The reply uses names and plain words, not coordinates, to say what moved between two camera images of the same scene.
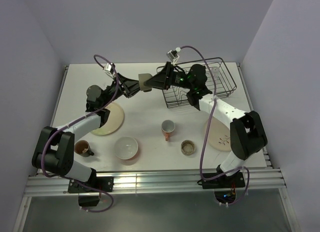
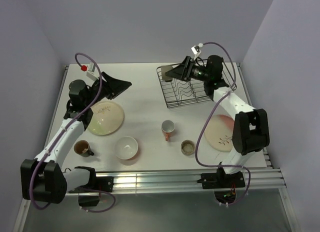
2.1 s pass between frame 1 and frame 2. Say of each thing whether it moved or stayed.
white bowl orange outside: stayed
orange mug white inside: stayed
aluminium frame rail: stayed
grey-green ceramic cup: moved
